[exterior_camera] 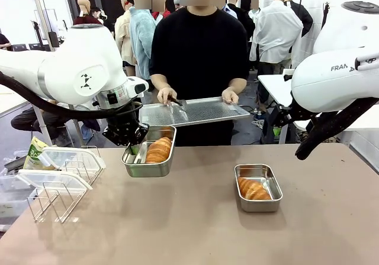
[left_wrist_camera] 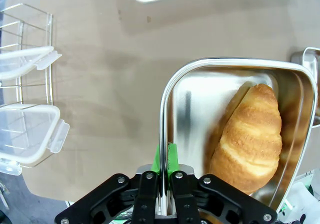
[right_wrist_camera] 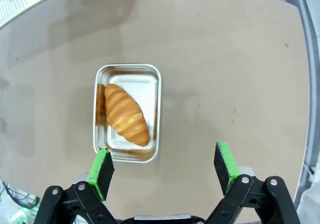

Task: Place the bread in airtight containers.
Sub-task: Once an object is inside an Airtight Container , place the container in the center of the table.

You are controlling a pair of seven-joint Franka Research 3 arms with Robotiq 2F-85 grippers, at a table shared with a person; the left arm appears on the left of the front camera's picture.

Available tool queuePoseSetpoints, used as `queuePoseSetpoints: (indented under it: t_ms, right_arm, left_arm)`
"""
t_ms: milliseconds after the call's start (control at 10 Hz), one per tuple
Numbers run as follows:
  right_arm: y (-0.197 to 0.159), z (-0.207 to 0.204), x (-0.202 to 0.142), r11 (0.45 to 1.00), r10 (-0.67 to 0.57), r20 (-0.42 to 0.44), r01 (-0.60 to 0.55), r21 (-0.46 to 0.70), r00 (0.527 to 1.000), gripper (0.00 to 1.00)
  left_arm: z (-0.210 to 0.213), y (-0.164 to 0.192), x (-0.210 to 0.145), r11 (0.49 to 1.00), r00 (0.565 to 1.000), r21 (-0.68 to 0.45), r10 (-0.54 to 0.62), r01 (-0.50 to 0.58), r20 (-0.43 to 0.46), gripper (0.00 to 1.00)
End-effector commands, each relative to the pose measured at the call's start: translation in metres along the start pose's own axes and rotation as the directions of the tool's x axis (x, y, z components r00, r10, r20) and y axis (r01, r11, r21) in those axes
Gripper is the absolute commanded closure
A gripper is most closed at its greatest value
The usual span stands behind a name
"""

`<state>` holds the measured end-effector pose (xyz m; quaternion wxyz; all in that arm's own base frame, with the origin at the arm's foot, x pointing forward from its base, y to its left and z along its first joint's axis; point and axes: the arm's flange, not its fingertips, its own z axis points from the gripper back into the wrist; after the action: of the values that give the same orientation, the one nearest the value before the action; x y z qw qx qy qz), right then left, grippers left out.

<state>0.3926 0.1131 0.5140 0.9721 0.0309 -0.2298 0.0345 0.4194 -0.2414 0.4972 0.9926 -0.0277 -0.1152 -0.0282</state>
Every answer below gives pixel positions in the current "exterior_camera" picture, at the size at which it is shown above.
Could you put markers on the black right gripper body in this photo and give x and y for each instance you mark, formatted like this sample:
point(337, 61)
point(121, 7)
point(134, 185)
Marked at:
point(282, 117)

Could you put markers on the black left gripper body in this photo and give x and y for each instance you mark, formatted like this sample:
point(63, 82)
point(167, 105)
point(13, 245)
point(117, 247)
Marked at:
point(124, 132)

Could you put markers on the golden croissant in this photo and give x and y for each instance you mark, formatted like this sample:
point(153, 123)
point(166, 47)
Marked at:
point(158, 151)
point(254, 189)

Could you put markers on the stainless steel rectangular container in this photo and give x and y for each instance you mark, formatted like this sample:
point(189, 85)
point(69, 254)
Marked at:
point(148, 170)
point(260, 206)

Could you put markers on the clear plastic clip lid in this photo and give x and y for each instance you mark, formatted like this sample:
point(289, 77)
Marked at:
point(53, 179)
point(74, 157)

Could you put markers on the perforated metal baking tray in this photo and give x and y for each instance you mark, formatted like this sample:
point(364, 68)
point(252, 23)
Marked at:
point(207, 111)

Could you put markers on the person's right forearm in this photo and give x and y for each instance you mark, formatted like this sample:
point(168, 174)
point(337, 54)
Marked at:
point(160, 81)

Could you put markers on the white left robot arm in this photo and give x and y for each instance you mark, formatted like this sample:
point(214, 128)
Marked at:
point(74, 64)

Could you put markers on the person's left forearm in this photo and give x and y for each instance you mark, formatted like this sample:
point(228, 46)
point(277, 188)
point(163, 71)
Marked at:
point(237, 84)

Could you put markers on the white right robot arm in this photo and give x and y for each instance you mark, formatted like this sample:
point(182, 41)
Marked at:
point(325, 81)

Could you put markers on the person's left hand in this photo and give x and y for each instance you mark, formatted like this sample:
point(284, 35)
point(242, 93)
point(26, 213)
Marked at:
point(231, 96)

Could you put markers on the person's right hand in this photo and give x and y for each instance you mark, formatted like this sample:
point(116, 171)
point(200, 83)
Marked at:
point(167, 95)

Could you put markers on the mannequin in white shirt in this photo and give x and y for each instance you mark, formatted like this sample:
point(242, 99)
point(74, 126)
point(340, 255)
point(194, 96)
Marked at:
point(275, 31)

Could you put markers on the green and white snack bag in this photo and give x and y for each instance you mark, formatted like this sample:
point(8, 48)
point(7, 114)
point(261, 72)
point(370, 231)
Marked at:
point(34, 154)

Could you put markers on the mannequin in light blue fleece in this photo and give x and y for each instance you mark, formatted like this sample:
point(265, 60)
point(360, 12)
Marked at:
point(142, 37)

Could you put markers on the mannequin in beige jacket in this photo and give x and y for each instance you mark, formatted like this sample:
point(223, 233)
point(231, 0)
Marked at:
point(122, 34)

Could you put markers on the seated person in white shirt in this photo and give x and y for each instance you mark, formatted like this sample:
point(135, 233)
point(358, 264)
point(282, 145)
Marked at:
point(26, 120)

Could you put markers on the mannequin in black white jacket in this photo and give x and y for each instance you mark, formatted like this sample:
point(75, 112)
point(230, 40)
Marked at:
point(305, 19)

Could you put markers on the person in black T-shirt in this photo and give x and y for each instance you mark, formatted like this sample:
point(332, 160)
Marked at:
point(198, 52)

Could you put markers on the black stand pole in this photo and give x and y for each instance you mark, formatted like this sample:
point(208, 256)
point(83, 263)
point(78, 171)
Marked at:
point(325, 10)

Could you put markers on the white desk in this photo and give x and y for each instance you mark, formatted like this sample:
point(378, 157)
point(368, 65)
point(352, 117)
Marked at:
point(12, 99)

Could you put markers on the mannequin in light blue shirt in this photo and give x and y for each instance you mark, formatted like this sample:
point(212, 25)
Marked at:
point(231, 12)

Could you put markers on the mannequin in red jacket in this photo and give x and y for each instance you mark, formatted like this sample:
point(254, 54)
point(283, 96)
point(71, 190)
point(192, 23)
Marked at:
point(161, 13)

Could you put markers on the clear plastic storage bin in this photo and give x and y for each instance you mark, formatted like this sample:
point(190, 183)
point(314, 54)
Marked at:
point(12, 200)

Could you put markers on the silver metal post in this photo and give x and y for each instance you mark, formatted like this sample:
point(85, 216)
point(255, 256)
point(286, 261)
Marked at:
point(41, 10)

